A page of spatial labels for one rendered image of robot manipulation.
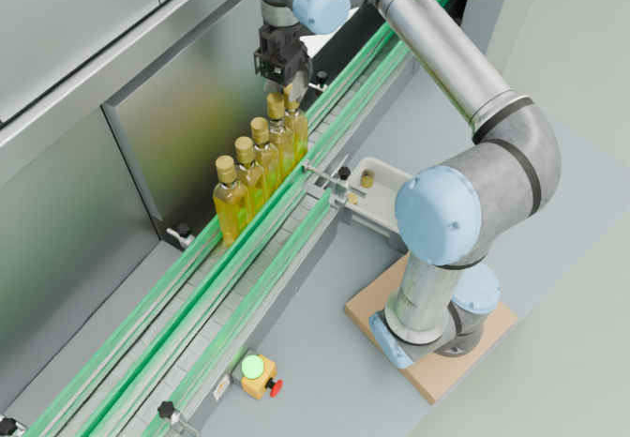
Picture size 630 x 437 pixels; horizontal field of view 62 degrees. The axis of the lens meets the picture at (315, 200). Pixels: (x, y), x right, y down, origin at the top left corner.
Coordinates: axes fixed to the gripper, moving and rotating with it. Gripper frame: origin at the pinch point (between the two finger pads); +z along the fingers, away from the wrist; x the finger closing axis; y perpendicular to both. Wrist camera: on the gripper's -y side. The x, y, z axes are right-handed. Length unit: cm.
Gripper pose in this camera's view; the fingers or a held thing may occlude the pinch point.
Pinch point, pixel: (291, 92)
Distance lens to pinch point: 113.2
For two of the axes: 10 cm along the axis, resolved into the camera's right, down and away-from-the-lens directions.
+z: -0.2, 5.7, 8.2
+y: -5.1, 7.0, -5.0
